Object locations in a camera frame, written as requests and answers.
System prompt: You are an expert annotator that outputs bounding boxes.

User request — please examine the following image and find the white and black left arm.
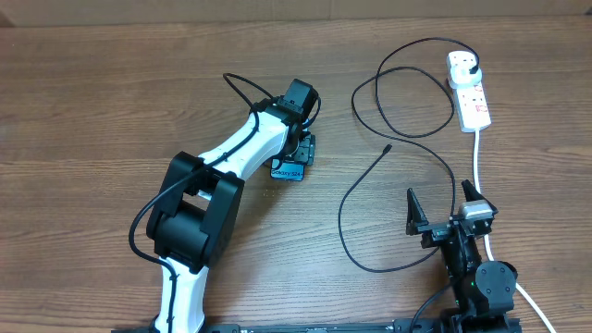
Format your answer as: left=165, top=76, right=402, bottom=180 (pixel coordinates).
left=144, top=79, right=321, bottom=332

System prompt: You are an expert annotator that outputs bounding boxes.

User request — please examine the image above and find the white power strip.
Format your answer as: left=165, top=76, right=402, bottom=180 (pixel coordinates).
left=447, top=51, right=491, bottom=132

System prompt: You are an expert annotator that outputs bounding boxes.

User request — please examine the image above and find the black Samsung Galaxy smartphone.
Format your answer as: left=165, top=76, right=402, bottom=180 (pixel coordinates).
left=270, top=159, right=304, bottom=181

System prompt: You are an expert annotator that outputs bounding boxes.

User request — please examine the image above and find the white USB charger adapter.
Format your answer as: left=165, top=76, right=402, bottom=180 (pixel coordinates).
left=448, top=65, right=483, bottom=90

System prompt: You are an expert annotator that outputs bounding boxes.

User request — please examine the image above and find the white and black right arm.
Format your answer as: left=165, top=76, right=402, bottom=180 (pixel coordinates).
left=404, top=179, right=522, bottom=333

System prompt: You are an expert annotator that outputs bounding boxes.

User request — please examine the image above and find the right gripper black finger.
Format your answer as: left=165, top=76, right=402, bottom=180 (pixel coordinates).
left=406, top=188, right=429, bottom=235
left=461, top=179, right=485, bottom=202

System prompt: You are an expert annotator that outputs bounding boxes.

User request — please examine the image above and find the white power strip cord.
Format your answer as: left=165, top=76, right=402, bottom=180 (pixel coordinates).
left=472, top=129, right=558, bottom=333

